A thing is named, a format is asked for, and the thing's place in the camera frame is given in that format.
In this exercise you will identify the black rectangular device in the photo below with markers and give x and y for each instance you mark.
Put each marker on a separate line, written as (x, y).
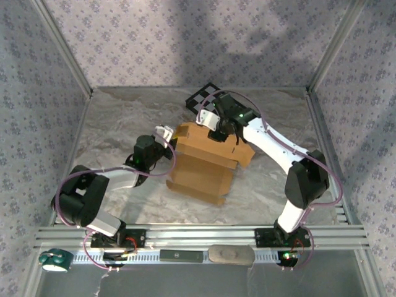
(182, 256)

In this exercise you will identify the grey oval metal plate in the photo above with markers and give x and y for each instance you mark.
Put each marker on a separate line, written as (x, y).
(230, 255)

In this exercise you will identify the aluminium side rail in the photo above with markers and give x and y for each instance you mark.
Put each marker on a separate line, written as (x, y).
(72, 154)
(328, 139)

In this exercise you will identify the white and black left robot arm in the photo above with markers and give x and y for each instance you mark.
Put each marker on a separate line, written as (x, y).
(123, 179)

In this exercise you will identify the aluminium corner post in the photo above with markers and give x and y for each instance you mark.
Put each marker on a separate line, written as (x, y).
(65, 49)
(334, 49)

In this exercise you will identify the brown cardboard box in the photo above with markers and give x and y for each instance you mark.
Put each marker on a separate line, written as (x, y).
(201, 173)

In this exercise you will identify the black and white checkerboard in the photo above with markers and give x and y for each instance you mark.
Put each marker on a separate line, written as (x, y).
(198, 99)

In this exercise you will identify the teal round tape dispenser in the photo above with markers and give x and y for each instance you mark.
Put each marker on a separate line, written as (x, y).
(58, 258)

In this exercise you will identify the aluminium front rail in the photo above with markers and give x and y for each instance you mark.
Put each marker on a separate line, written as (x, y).
(201, 235)

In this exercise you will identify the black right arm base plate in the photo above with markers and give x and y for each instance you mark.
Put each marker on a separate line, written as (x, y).
(263, 238)

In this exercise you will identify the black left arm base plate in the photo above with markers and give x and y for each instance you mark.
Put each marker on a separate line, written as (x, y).
(139, 238)

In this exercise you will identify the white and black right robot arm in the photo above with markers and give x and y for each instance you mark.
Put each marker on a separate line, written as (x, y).
(272, 142)

